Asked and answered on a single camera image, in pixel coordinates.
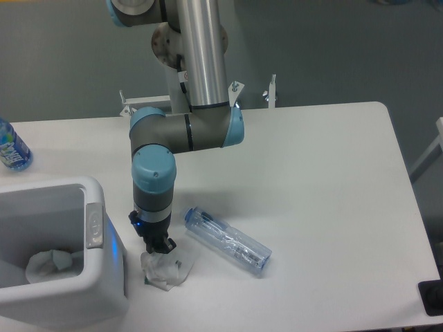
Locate black cable on pedestal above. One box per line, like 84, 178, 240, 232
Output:
174, 53, 193, 112

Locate white middle base bracket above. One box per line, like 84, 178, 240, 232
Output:
228, 80, 245, 109

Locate white tissue in bin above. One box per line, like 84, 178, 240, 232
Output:
25, 250, 84, 284

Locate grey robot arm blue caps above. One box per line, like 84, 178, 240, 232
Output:
107, 1, 244, 254

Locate white left base bracket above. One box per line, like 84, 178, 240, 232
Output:
119, 90, 171, 117

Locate clear plastic bottle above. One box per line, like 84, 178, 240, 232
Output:
183, 207, 272, 275

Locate white right base bracket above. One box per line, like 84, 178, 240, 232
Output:
262, 73, 278, 109

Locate white frame at right edge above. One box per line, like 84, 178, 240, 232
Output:
409, 117, 442, 184

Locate blue labelled water bottle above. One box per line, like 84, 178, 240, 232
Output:
1, 118, 33, 172

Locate white base bracket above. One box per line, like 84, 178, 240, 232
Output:
119, 90, 171, 117
228, 80, 245, 109
262, 73, 278, 109

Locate black clamp at table edge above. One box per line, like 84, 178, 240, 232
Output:
418, 279, 442, 317

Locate white plastic trash can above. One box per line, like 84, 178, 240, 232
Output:
1, 176, 129, 330

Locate white robot pedestal with flange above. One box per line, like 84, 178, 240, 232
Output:
151, 23, 229, 114

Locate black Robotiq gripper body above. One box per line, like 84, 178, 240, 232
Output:
148, 217, 170, 246

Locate white paper trash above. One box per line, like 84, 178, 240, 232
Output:
141, 248, 197, 291

